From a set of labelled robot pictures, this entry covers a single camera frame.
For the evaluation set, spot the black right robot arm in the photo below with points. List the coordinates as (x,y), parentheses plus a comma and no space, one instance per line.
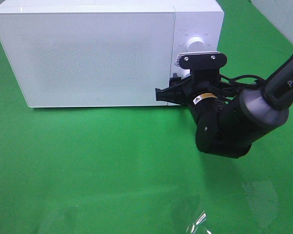
(229,115)

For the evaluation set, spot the white microwave door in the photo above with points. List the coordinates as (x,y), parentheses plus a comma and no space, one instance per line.
(89,60)

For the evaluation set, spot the upper white power knob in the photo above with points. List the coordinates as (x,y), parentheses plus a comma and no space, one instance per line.
(195,44)

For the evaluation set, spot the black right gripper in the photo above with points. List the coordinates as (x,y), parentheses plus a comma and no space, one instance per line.
(204,95)

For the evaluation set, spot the white microwave oven body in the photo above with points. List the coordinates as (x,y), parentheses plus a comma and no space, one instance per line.
(203,18)

